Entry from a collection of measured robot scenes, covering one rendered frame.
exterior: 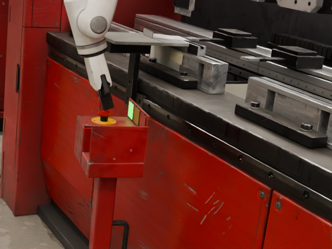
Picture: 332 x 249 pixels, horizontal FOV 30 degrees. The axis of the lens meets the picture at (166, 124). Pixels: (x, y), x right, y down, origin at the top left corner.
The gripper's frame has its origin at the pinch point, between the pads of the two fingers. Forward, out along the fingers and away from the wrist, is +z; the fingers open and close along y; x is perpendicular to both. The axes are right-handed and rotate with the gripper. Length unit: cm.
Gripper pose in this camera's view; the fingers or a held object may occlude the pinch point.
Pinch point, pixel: (106, 102)
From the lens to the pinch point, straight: 180.1
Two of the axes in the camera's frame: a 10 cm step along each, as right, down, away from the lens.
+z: 2.1, 9.0, 3.7
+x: 9.2, -3.1, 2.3
